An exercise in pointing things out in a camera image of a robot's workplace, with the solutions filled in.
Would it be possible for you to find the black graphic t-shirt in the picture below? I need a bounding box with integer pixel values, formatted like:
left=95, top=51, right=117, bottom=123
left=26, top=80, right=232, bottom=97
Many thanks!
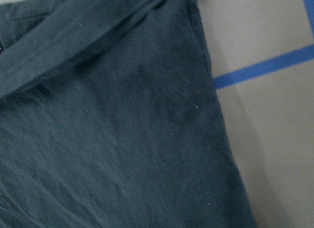
left=0, top=0, right=256, bottom=228

